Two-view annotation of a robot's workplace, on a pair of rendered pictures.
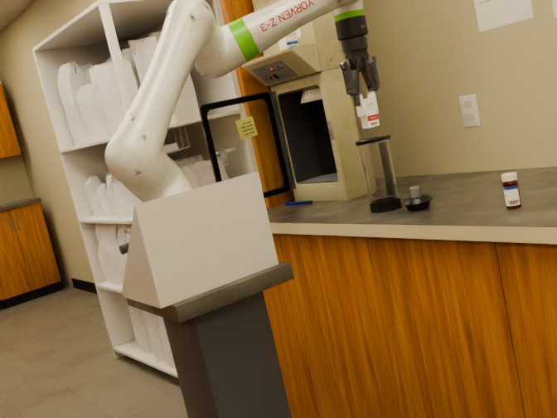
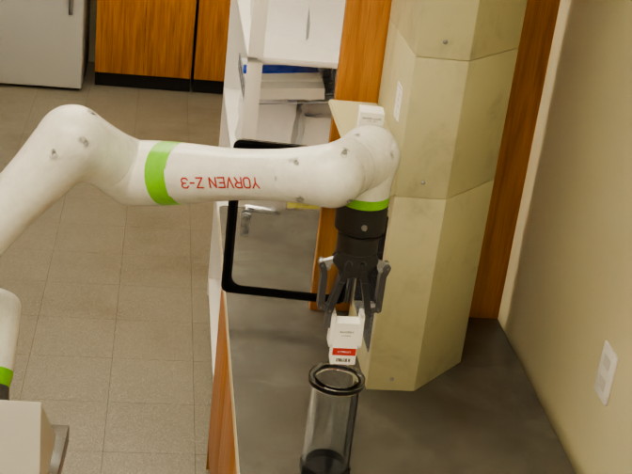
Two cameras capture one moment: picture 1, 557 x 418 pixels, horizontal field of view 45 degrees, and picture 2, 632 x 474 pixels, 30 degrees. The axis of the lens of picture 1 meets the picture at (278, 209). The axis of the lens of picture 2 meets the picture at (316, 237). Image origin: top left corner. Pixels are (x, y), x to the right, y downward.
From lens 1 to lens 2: 1.52 m
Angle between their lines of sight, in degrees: 29
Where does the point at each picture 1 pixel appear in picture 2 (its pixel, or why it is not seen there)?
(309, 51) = not seen: hidden behind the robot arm
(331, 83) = (407, 218)
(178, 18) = (37, 147)
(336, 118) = (395, 271)
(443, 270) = not seen: outside the picture
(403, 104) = (567, 274)
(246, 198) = (11, 428)
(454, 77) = (613, 307)
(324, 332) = not seen: outside the picture
